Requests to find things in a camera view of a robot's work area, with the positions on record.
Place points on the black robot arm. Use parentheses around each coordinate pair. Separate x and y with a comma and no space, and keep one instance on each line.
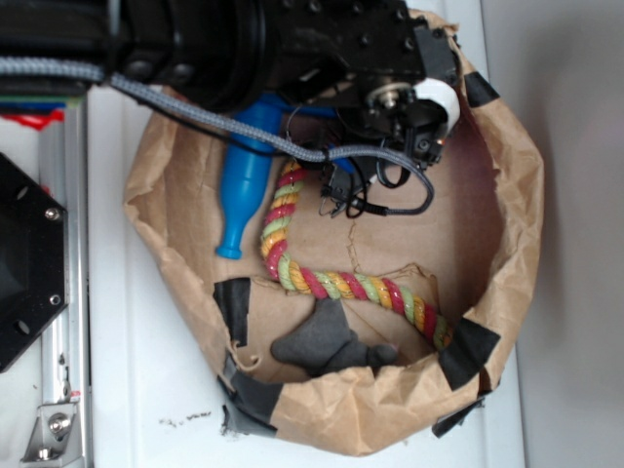
(377,65)

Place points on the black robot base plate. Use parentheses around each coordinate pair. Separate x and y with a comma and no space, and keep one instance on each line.
(33,273)

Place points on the blue plastic bottle toy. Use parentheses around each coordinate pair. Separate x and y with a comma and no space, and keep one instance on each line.
(246,171)

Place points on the black gripper white motor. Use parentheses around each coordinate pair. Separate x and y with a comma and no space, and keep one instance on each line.
(414,120)

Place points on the aluminium extrusion rail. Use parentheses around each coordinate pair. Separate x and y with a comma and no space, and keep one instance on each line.
(65,342)

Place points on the silver corner bracket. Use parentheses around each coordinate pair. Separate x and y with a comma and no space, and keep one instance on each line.
(55,440)

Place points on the multicolour twisted rope toy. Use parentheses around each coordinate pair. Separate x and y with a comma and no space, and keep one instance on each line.
(293,277)

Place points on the grey plush toy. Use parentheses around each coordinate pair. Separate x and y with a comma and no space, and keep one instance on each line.
(324,343)

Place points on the brown paper bag bin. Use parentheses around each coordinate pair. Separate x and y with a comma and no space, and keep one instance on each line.
(473,256)

